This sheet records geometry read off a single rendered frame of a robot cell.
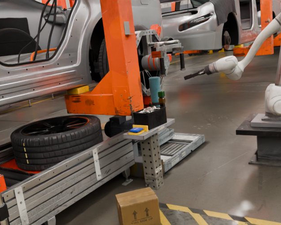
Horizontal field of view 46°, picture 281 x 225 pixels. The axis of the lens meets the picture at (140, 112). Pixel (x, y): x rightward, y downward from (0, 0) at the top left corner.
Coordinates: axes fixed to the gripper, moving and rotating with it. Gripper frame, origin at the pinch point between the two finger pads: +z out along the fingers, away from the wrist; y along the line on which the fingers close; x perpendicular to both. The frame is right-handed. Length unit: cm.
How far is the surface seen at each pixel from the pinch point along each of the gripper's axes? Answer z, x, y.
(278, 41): 2, 7, -555
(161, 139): 46, 46, -1
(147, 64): 26.0, -21.0, 10.9
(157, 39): 19.6, -39.9, -10.2
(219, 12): 33, -72, -281
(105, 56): 48, -39, 33
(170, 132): 44, 45, -19
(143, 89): 32.3, -2.9, 20.2
